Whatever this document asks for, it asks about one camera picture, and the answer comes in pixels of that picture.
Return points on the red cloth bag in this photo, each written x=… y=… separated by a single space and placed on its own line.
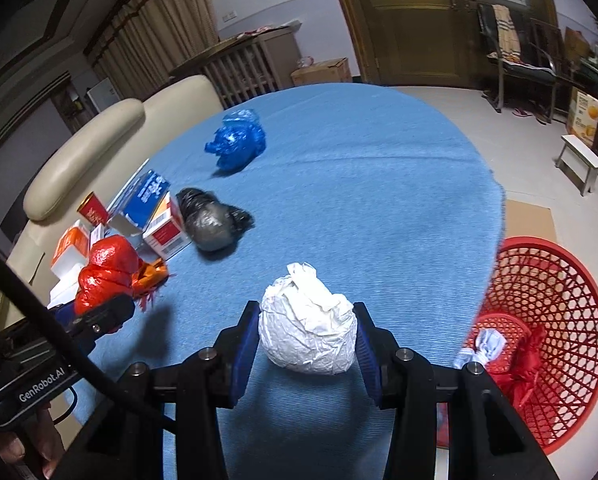
x=516 y=370

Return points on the blue toothpaste box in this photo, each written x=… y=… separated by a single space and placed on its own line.
x=132 y=214

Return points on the wooden radiator cabinet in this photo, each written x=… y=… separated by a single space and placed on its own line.
x=246 y=66

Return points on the blue tablecloth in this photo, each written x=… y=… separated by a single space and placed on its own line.
x=391 y=204

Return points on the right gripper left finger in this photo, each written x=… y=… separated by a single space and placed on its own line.
x=123 y=438

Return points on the yellow printed carton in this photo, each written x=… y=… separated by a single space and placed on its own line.
x=582 y=117

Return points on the black plastic bag bundle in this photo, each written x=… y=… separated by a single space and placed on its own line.
x=211 y=224

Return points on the beige leather sofa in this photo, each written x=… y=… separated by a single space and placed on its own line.
x=99 y=159

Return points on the black metal chair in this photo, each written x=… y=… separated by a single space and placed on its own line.
x=520 y=47

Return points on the white tissue pile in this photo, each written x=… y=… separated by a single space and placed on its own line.
x=66 y=289

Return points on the red paper cup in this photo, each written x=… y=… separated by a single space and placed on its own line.
x=93 y=211

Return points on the red white medicine box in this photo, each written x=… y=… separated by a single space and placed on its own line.
x=165 y=234

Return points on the white stick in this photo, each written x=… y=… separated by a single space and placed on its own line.
x=127 y=184

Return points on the flat cardboard sheet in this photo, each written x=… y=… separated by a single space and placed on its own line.
x=523 y=219

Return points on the beige curtain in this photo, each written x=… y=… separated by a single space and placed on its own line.
x=140 y=42

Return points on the person left hand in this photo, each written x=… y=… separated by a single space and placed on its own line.
x=44 y=436

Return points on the orange wrapper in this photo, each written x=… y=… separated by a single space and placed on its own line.
x=147 y=279

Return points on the white paper ball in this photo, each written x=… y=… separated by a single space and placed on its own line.
x=306 y=328

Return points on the brown cardboard box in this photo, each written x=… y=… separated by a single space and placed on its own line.
x=336 y=70

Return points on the orange white tissue pack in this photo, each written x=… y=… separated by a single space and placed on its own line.
x=72 y=251

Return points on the blue plastic bag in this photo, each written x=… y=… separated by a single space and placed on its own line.
x=238 y=141

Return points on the white purple medicine box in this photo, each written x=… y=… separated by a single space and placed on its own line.
x=97 y=234

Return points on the red plastic bag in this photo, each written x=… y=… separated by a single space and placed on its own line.
x=108 y=273

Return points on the small white stool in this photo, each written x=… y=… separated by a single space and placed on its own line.
x=589 y=159

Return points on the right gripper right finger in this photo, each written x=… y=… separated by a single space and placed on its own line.
x=488 y=439

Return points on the wooden double door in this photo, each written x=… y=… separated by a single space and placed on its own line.
x=428 y=42

